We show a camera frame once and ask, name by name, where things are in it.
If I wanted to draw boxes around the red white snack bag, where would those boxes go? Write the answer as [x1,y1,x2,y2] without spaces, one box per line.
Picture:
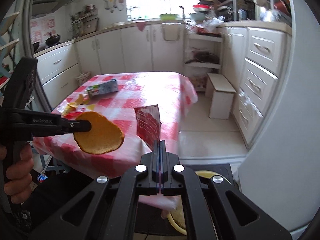
[135,105,161,151]

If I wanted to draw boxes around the orange round peel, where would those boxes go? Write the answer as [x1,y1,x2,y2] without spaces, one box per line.
[74,112,125,154]

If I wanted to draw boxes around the blue milk carton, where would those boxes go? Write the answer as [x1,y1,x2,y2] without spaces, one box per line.
[86,79,119,98]

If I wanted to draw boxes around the yellow trash bin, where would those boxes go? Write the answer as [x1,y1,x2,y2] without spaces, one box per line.
[168,167,217,239]

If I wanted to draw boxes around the person's left hand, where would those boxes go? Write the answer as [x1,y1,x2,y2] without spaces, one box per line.
[3,143,34,204]

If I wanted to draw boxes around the yellow peel scraps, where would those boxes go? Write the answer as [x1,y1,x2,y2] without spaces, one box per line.
[58,94,95,116]

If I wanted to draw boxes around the floral waste basket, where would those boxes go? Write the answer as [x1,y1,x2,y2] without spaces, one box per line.
[75,72,91,87]

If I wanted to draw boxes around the red checkered tablecloth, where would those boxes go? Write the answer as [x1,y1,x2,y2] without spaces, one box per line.
[33,72,198,178]

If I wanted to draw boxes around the white step stool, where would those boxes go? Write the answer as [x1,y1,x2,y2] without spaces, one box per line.
[205,73,236,120]

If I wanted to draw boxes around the silver refrigerator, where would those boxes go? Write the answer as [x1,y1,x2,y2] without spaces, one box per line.
[238,0,319,239]

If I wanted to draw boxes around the black pan on shelf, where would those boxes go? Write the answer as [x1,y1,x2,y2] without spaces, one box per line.
[185,51,220,64]

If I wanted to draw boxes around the white shelf rack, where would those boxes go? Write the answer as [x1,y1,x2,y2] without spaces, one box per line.
[183,32,223,92]

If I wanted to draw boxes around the white hanging bag holder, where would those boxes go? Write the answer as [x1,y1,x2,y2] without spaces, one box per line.
[162,23,183,42]

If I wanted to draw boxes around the green bowl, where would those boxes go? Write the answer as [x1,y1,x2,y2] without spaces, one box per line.
[159,14,178,21]

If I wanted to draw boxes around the red pot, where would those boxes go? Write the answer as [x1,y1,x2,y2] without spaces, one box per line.
[274,0,291,17]

